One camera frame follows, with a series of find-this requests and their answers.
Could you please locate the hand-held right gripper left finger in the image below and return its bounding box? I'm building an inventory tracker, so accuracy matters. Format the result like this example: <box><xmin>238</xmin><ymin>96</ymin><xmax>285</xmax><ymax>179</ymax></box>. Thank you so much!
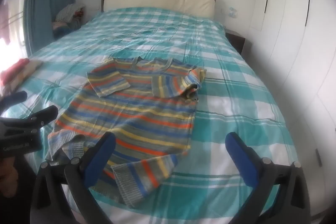
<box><xmin>30</xmin><ymin>132</ymin><xmax>117</xmax><ymax>224</ymax></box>

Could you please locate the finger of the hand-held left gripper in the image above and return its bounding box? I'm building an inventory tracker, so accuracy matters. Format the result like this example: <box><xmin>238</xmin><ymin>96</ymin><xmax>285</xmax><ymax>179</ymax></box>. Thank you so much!
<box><xmin>26</xmin><ymin>105</ymin><xmax>59</xmax><ymax>128</ymax></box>
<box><xmin>0</xmin><ymin>91</ymin><xmax>28</xmax><ymax>112</ymax></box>

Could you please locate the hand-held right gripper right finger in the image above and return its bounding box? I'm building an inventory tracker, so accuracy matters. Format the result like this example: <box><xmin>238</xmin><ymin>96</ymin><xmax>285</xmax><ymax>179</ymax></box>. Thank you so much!
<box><xmin>225</xmin><ymin>132</ymin><xmax>311</xmax><ymax>224</ymax></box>

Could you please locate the striped knit sweater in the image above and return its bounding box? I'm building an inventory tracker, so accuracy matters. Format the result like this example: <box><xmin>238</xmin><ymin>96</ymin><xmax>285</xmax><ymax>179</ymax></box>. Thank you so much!
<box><xmin>45</xmin><ymin>56</ymin><xmax>207</xmax><ymax>208</ymax></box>

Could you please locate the pile of clothes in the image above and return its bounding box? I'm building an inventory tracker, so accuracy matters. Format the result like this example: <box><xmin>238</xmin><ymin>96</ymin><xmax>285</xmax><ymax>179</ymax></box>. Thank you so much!
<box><xmin>51</xmin><ymin>3</ymin><xmax>87</xmax><ymax>39</ymax></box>

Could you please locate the person's left hand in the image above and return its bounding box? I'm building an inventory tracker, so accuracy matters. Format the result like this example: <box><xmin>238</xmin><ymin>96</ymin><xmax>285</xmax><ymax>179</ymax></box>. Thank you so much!
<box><xmin>0</xmin><ymin>157</ymin><xmax>17</xmax><ymax>197</ymax></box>

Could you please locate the red folded cloth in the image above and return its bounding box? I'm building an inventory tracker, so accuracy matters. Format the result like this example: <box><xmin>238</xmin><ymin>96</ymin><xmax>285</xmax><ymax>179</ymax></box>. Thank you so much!
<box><xmin>0</xmin><ymin>58</ymin><xmax>30</xmax><ymax>85</ymax></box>

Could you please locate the beige patterned folded cloth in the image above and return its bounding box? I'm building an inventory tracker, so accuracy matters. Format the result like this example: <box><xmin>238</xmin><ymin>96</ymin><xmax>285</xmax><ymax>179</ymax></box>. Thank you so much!
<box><xmin>3</xmin><ymin>59</ymin><xmax>44</xmax><ymax>94</ymax></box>

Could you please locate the bed with teal plaid sheet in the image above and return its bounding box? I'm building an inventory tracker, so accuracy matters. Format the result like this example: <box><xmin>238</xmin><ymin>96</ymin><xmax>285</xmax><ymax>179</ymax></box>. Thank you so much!
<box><xmin>16</xmin><ymin>7</ymin><xmax>302</xmax><ymax>224</ymax></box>

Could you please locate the dark wooden nightstand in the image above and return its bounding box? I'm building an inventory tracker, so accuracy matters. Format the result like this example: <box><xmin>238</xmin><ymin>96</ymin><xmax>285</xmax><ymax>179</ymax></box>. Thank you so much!
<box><xmin>225</xmin><ymin>29</ymin><xmax>253</xmax><ymax>55</ymax></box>

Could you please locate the white wardrobe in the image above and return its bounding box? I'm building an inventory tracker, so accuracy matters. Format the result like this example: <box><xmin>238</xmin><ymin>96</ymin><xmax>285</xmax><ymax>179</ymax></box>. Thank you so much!
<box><xmin>249</xmin><ymin>0</ymin><xmax>336</xmax><ymax>188</ymax></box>

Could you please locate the metal window rail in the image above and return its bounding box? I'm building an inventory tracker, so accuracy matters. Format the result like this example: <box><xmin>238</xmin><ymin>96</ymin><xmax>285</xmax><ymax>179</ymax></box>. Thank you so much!
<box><xmin>5</xmin><ymin>11</ymin><xmax>25</xmax><ymax>30</ymax></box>

